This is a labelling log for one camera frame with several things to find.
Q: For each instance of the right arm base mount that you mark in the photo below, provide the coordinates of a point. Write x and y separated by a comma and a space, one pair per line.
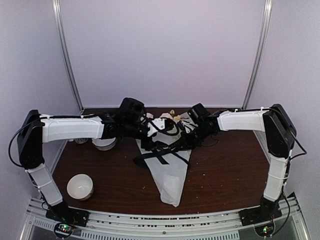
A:
256, 215

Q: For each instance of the right aluminium frame post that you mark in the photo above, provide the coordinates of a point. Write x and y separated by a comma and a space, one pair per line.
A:
264, 30

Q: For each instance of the aluminium front rail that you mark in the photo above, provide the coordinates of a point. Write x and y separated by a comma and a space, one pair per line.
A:
223, 225

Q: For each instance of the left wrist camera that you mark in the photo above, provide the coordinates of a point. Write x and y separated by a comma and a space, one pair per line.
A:
156, 125

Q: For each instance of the aluminium frame post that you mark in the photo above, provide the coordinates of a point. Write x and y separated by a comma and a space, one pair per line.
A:
264, 30
66, 57

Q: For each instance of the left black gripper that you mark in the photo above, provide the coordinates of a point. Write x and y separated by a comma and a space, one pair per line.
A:
149, 145

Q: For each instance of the white scalloped bowl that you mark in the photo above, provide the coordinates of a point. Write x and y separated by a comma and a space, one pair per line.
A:
104, 144

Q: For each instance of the yellow patterned cup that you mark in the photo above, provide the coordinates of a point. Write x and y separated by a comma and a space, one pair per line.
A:
81, 141

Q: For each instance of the yellow blossom stem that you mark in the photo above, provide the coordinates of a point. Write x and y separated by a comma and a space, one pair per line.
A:
177, 118

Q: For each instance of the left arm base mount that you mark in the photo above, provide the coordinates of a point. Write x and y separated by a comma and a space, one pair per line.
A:
71, 216

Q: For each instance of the left aluminium frame post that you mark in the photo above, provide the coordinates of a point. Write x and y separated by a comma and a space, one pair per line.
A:
66, 57

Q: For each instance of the translucent white wrapping paper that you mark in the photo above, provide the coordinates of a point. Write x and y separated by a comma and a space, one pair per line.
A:
169, 178

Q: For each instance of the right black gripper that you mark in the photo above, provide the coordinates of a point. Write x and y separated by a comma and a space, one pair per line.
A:
186, 144

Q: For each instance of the pink flower stem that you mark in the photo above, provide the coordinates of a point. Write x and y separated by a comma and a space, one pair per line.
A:
149, 115

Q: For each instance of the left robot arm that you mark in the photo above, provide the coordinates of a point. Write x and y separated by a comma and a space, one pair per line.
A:
129, 120

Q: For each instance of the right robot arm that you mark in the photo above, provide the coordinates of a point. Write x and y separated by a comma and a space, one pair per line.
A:
273, 122

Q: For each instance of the plain white bowl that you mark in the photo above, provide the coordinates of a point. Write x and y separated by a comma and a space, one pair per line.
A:
80, 187

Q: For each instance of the pink rose stem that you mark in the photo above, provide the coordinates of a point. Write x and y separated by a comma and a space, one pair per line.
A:
169, 114

